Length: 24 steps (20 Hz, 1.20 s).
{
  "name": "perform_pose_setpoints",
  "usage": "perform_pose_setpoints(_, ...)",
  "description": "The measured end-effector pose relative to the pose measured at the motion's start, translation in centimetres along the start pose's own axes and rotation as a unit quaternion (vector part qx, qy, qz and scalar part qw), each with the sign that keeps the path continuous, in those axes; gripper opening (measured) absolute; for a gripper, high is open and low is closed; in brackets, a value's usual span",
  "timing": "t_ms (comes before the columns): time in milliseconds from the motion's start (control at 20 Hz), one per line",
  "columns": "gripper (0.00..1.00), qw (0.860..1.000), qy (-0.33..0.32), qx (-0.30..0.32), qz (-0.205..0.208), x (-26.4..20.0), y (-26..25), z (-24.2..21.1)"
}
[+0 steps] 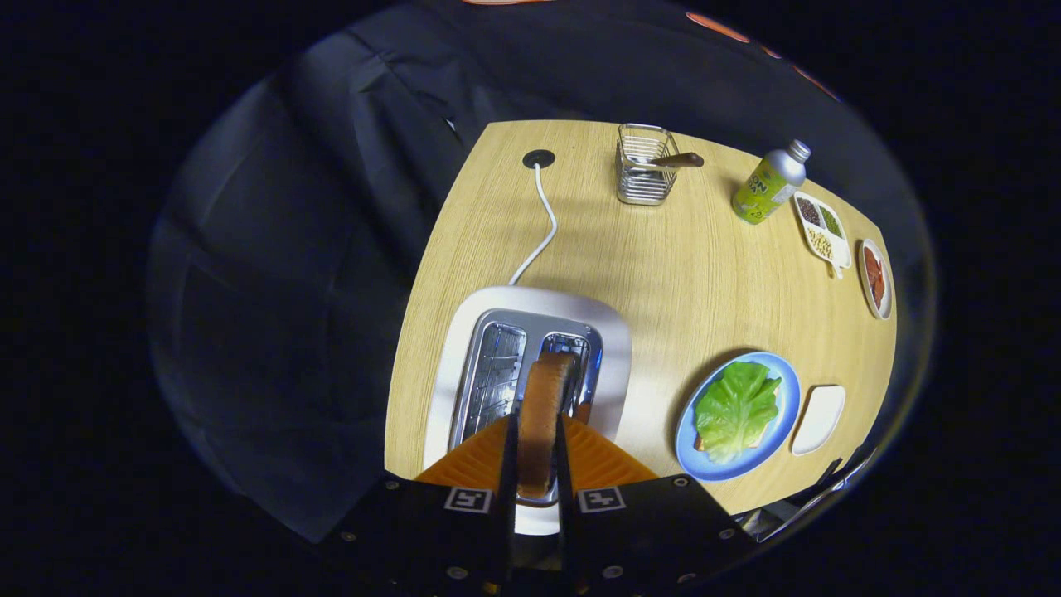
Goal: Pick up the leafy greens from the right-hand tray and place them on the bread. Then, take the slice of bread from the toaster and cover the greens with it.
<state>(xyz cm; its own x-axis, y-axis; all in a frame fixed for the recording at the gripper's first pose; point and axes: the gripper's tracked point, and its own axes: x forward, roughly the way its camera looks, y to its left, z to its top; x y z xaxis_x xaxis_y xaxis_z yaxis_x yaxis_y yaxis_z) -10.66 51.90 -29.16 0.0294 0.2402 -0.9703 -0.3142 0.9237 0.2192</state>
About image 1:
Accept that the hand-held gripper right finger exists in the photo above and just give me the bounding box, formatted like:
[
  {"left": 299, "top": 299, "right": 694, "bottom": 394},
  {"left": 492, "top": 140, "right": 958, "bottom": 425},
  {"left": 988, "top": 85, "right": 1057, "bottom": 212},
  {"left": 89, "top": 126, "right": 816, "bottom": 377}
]
[{"left": 555, "top": 414, "right": 757, "bottom": 596}]

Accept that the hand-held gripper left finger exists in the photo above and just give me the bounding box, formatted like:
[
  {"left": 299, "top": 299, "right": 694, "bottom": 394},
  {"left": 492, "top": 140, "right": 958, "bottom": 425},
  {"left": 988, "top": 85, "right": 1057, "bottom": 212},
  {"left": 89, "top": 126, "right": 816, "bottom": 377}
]
[{"left": 327, "top": 413, "right": 520, "bottom": 596}]

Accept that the toasted bread slice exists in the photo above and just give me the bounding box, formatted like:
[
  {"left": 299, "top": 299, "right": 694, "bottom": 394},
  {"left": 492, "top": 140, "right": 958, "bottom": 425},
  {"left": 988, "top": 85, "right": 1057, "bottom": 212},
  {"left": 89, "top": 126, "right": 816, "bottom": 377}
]
[{"left": 517, "top": 352, "right": 576, "bottom": 499}]

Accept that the green lettuce leaf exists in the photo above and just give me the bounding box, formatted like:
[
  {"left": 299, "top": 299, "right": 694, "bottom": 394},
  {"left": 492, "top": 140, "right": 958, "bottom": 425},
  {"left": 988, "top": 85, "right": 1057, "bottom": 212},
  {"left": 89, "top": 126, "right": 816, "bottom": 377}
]
[{"left": 694, "top": 361, "right": 782, "bottom": 465}]

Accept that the blue round plate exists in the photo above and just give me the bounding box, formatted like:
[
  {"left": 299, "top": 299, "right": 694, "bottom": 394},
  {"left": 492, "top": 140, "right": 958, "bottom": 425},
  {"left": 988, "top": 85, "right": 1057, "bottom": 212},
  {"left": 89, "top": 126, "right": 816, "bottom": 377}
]
[{"left": 675, "top": 352, "right": 802, "bottom": 483}]

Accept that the grey square plate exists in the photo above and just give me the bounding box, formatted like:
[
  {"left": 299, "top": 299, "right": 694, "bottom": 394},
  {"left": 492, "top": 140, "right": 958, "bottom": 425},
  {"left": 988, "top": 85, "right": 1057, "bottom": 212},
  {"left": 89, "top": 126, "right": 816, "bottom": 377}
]
[{"left": 790, "top": 385, "right": 847, "bottom": 456}]

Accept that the white toaster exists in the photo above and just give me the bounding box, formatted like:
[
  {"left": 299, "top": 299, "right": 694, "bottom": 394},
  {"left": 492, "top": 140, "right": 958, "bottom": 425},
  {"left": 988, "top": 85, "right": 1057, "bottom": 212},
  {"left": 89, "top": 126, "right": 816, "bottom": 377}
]
[{"left": 423, "top": 286, "right": 633, "bottom": 536}]

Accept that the white oval plate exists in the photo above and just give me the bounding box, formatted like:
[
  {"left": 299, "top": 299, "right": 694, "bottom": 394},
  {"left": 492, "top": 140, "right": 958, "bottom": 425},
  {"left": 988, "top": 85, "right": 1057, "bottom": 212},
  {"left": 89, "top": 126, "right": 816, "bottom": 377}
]
[{"left": 857, "top": 239, "right": 894, "bottom": 321}]

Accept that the white divided snack tray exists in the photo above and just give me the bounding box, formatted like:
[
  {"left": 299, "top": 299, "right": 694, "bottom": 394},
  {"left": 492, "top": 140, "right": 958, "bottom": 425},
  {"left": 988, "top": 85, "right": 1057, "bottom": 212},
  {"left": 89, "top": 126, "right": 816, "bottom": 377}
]
[{"left": 793, "top": 191, "right": 853, "bottom": 279}]

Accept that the green label metal bottle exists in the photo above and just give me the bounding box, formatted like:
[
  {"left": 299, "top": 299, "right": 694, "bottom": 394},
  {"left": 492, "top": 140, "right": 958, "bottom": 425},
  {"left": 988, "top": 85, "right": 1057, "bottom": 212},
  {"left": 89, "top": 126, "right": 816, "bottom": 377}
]
[{"left": 731, "top": 139, "right": 812, "bottom": 226}]

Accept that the white power cable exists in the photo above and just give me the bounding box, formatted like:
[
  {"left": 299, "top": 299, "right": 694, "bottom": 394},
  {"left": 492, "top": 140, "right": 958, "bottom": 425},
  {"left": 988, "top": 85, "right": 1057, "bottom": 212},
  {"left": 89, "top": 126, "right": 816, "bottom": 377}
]
[{"left": 508, "top": 163, "right": 559, "bottom": 287}]

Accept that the metal wire basket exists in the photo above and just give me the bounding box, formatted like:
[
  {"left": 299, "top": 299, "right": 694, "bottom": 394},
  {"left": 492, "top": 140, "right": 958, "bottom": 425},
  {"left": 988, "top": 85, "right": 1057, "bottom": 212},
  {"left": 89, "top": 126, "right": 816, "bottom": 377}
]
[{"left": 616, "top": 123, "right": 681, "bottom": 206}]

